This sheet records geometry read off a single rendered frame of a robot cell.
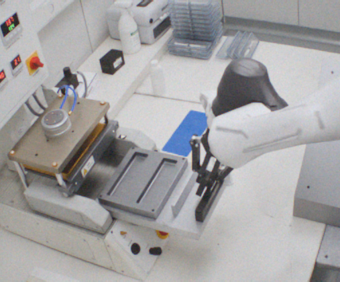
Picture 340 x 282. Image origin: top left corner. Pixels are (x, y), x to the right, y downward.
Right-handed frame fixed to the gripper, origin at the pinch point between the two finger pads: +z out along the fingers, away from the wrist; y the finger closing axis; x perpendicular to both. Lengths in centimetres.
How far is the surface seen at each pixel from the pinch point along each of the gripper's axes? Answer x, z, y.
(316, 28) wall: 246, 92, 21
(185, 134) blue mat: 44, 35, -15
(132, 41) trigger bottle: 82, 38, -55
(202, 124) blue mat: 50, 34, -11
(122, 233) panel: -11.9, 18.6, -13.6
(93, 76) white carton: 54, 38, -57
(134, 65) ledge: 74, 43, -49
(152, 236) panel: -4.2, 25.9, -7.1
